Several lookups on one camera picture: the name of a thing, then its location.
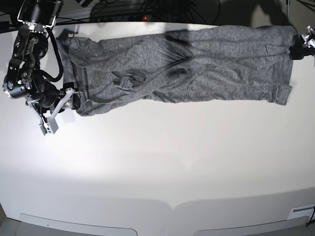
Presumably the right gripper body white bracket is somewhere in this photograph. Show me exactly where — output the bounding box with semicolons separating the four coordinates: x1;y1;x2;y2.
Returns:
26;89;80;121

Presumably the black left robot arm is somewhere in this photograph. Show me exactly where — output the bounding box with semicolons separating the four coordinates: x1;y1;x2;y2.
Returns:
289;25;315;60

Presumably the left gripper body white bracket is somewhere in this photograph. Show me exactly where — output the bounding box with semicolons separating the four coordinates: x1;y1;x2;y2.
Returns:
299;26;315;49

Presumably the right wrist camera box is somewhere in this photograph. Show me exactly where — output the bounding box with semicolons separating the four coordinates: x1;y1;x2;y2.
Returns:
39;119;59;135

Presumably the grey long-sleeve T-shirt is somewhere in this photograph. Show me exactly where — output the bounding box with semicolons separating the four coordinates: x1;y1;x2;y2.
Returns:
57;25;296;117

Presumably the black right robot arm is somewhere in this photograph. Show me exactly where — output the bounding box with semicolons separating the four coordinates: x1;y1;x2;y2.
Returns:
2;0;80;123

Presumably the black power strip red light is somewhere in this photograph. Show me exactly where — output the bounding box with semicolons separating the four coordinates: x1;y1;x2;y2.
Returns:
97;15;152;22

